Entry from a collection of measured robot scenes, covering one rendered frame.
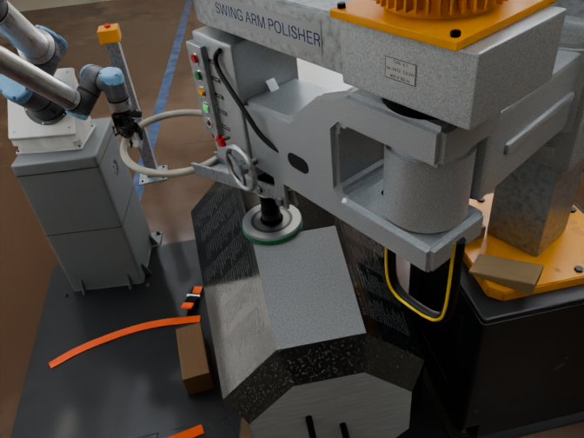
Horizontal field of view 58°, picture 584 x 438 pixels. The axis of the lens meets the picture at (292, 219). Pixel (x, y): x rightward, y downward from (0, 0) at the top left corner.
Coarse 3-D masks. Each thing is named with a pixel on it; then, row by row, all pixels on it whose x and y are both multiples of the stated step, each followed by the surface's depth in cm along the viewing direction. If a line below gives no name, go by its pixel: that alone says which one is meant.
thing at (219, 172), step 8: (216, 152) 213; (224, 160) 209; (200, 168) 203; (208, 168) 197; (216, 168) 209; (224, 168) 206; (208, 176) 201; (216, 176) 195; (224, 176) 189; (248, 176) 190; (232, 184) 187; (248, 184) 177; (264, 184) 167; (272, 184) 164; (256, 192) 174; (264, 192) 170; (272, 192) 165; (288, 192) 157; (296, 192) 160; (280, 200) 156; (296, 200) 157
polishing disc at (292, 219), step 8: (256, 208) 195; (280, 208) 194; (248, 216) 191; (256, 216) 191; (288, 216) 189; (296, 216) 189; (248, 224) 188; (256, 224) 187; (280, 224) 186; (288, 224) 186; (296, 224) 185; (248, 232) 184; (256, 232) 184; (264, 232) 184; (272, 232) 183; (280, 232) 183; (288, 232) 182; (264, 240) 182; (272, 240) 181
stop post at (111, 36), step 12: (108, 36) 316; (120, 36) 321; (108, 48) 322; (120, 48) 325; (120, 60) 327; (132, 84) 344; (132, 96) 343; (132, 108) 347; (144, 132) 359; (144, 144) 365; (144, 156) 370; (156, 168) 380; (144, 180) 379; (156, 180) 378
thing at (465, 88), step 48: (240, 0) 122; (288, 0) 110; (336, 0) 106; (288, 48) 116; (336, 48) 104; (384, 48) 92; (432, 48) 84; (480, 48) 79; (528, 48) 86; (384, 96) 97; (432, 96) 88; (480, 96) 83
